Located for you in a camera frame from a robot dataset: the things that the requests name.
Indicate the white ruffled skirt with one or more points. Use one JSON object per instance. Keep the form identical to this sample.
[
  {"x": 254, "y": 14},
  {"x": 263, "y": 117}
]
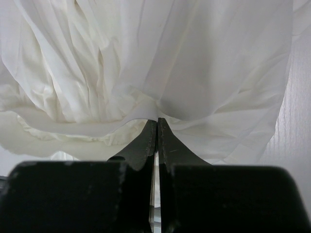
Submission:
[{"x": 80, "y": 78}]

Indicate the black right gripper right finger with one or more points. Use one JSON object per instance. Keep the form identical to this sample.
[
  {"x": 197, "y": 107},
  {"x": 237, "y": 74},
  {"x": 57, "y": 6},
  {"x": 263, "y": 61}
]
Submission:
[{"x": 197, "y": 197}]

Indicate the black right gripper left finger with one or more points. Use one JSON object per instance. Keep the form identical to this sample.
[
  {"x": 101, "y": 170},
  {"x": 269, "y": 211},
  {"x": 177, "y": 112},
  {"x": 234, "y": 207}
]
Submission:
[{"x": 112, "y": 196}]

